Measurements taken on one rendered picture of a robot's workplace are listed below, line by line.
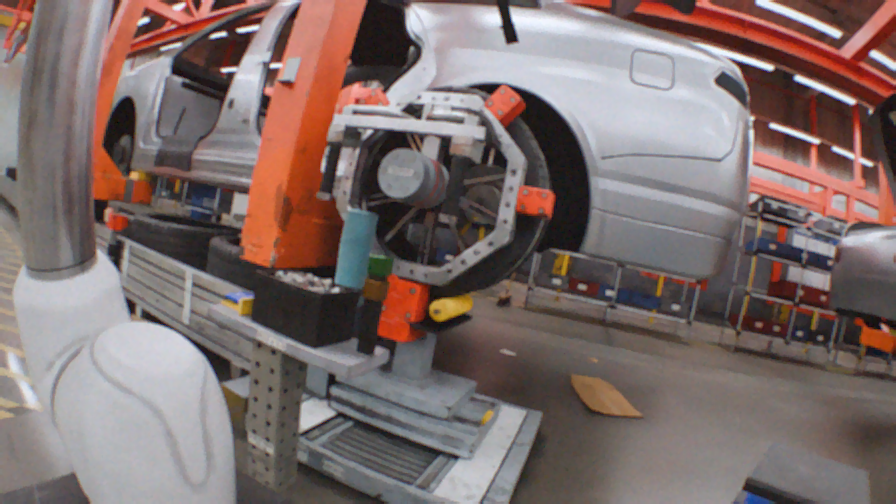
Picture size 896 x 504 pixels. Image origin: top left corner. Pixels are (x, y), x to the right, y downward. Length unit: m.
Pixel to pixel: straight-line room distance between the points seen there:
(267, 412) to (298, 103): 0.88
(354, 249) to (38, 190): 0.89
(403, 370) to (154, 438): 1.19
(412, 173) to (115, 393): 0.90
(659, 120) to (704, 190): 0.29
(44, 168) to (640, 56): 1.68
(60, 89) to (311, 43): 1.10
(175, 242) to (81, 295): 1.81
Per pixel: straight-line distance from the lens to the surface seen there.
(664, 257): 1.53
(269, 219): 1.35
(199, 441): 0.35
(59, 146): 0.45
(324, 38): 1.42
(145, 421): 0.33
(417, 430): 1.34
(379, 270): 0.85
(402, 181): 1.09
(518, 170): 1.16
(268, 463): 1.13
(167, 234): 2.27
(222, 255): 1.80
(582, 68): 1.66
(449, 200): 0.95
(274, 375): 1.01
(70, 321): 0.47
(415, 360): 1.42
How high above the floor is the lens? 0.74
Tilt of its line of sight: 3 degrees down
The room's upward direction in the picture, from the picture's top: 11 degrees clockwise
